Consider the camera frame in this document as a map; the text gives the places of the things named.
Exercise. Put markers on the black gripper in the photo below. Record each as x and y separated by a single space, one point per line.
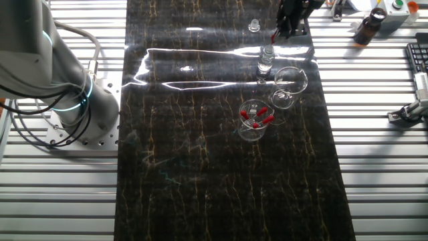
294 8

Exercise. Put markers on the red bulb glass dropper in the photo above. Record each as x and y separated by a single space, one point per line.
261 111
267 119
255 125
244 114
273 36

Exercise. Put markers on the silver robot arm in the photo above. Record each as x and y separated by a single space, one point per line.
33 50

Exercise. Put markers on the clear glass stopper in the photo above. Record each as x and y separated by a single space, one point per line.
254 26

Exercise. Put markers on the clear glass bottle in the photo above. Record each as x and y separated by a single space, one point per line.
265 63

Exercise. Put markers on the large glass beaker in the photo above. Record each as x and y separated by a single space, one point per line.
291 83

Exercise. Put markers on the brown glass bottle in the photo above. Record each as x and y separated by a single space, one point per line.
369 28

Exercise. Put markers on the grey button box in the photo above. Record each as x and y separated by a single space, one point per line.
398 15

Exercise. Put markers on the small glass beaker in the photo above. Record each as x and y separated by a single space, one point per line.
249 135

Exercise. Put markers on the small orange cap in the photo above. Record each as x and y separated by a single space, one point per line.
413 6

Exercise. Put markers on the black keyboard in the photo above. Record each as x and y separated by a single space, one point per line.
418 57

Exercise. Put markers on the grey metal clamp tool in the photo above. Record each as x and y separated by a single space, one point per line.
399 115

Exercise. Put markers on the black marble mat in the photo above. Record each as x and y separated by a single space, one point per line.
200 150

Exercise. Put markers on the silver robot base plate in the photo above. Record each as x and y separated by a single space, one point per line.
112 82

